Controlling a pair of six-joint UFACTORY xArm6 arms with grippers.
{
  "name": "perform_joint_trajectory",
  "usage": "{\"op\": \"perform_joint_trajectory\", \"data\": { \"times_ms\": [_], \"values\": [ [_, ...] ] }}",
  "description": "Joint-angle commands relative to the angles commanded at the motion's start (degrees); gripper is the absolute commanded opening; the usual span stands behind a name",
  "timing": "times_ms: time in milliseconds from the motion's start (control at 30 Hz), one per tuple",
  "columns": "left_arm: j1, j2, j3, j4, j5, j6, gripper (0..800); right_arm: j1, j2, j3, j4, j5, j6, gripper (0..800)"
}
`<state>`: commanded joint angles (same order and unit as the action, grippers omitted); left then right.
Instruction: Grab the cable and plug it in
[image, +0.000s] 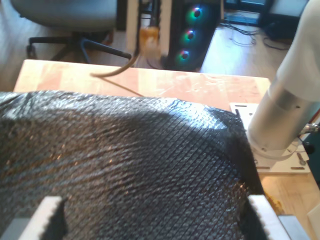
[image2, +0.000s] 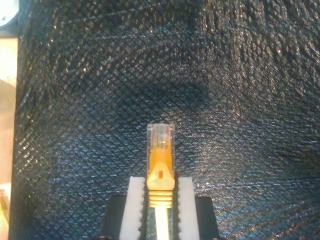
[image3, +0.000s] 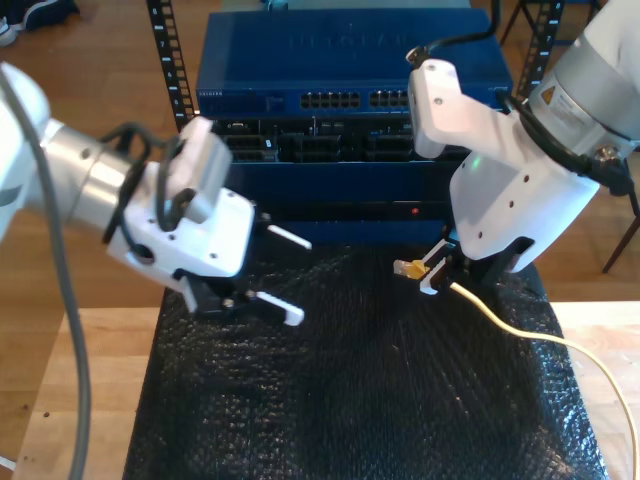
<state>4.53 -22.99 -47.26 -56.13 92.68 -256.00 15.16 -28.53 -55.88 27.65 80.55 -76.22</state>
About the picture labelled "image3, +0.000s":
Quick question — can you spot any black rack server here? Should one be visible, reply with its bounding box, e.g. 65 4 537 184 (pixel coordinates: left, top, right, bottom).
209 115 471 165

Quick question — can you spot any dark blue metal chair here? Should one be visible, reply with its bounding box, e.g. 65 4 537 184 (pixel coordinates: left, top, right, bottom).
499 0 609 49

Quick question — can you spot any dark blue shoe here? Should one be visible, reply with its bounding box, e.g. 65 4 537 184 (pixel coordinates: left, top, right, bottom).
7 0 81 32

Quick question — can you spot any black metal chair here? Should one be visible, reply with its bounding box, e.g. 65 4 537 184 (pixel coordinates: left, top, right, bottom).
602 214 640 274

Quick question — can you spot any black perforated rack post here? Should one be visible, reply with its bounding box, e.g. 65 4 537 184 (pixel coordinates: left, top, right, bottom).
145 0 199 121
514 0 566 101

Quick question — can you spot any black bubble wrap mat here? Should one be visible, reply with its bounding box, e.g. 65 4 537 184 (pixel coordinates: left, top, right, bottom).
122 242 609 480

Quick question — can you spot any grey camera cable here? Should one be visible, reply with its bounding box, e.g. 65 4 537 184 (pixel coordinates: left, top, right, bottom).
155 133 197 234

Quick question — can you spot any blue network switch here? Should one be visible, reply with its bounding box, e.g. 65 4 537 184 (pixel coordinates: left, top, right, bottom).
194 7 515 119

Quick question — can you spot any yellow network cable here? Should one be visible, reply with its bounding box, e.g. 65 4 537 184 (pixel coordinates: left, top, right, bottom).
393 258 640 456

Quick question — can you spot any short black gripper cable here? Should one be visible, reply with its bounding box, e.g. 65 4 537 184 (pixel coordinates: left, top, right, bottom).
494 85 640 219
102 122 156 251

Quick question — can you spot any long grey arm cable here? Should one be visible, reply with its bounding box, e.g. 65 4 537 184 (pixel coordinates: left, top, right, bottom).
0 62 94 480

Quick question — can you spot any dark rack base plate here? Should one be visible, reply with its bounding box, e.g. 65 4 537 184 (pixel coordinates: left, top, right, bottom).
272 219 451 246

